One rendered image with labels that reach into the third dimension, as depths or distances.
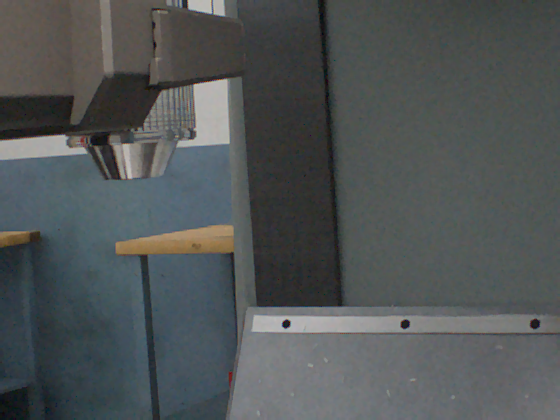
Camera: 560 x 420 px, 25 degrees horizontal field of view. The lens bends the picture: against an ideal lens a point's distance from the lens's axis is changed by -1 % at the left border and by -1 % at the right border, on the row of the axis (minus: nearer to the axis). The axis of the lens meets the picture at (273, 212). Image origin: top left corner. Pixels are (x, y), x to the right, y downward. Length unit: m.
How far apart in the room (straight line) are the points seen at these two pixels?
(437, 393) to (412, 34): 0.22
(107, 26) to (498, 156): 0.44
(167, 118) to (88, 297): 5.22
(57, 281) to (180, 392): 0.76
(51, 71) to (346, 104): 0.46
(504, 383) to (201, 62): 0.39
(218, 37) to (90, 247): 5.17
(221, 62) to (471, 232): 0.38
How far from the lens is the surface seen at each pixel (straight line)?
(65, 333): 5.76
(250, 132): 0.85
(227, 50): 0.45
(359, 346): 0.82
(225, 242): 4.33
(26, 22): 0.39
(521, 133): 0.79
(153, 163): 0.45
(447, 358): 0.80
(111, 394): 5.67
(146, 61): 0.39
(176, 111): 0.45
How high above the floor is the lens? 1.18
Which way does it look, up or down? 3 degrees down
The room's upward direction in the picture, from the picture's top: 4 degrees counter-clockwise
